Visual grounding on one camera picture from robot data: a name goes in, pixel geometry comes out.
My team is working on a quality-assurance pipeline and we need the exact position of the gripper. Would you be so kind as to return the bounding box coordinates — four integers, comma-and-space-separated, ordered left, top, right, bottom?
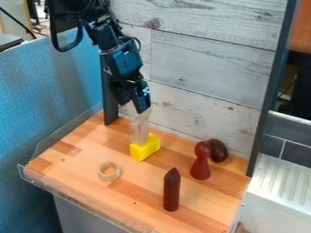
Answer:
114, 76, 156, 146

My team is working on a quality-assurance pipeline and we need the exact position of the yellow block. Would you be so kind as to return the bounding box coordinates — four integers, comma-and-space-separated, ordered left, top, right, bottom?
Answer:
128, 132, 164, 163

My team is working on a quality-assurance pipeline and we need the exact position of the dark red bullet block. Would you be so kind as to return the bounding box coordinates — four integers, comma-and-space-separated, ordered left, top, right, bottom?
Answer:
161, 167, 183, 213

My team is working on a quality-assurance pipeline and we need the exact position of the red pawn block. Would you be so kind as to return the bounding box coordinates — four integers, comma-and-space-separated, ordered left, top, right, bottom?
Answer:
189, 140, 215, 181

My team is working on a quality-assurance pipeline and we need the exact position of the dark brown egg block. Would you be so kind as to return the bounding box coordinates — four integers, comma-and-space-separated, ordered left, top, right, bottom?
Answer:
206, 138, 230, 164

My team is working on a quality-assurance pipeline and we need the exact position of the black upright post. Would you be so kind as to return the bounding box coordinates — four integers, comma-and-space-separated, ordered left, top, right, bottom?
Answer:
99, 54, 122, 127

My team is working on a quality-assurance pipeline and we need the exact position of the black cable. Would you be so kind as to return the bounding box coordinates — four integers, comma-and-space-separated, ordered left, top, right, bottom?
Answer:
48, 0, 85, 53

